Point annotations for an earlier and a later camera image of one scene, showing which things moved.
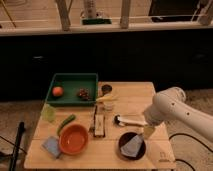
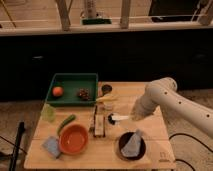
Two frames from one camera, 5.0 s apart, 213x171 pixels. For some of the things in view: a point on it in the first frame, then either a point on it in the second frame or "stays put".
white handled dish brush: [120, 123] → [112, 119]
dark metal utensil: [94, 118] stays put
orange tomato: [57, 91] stays put
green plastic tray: [71, 83] stays put
